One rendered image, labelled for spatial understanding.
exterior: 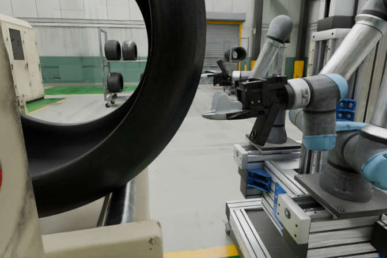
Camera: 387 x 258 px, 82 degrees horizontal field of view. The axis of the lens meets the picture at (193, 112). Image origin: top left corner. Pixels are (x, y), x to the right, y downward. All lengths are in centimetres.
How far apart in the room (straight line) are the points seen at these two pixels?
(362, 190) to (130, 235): 73
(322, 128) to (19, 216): 59
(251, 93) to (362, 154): 34
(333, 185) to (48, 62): 1228
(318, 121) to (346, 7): 56
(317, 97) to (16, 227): 57
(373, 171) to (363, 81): 43
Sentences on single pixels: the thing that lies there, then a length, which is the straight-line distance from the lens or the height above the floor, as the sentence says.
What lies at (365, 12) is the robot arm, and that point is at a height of 126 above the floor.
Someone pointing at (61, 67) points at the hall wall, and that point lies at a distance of 1234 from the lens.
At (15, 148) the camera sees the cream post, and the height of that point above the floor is 107.
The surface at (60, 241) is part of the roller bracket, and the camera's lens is 30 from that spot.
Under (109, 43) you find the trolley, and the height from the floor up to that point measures 157.
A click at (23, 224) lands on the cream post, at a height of 100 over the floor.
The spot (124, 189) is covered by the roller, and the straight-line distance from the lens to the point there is 41.
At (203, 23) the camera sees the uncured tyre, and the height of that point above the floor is 119.
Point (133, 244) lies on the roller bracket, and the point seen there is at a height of 94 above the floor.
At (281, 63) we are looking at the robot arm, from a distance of 134.
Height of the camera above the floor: 113
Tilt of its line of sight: 13 degrees down
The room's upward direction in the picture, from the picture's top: straight up
